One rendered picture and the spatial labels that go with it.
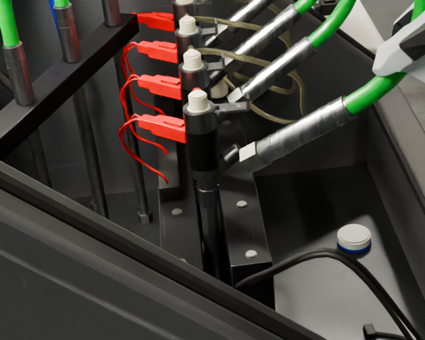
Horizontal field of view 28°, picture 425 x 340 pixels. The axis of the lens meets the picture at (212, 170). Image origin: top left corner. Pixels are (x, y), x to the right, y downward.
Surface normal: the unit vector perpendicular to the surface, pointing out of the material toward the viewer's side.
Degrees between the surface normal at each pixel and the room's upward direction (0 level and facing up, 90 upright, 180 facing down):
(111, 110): 90
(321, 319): 0
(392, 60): 115
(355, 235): 0
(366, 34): 0
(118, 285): 90
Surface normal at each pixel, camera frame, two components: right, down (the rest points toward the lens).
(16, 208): 0.61, -0.69
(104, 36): -0.09, -0.83
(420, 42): -0.60, 0.75
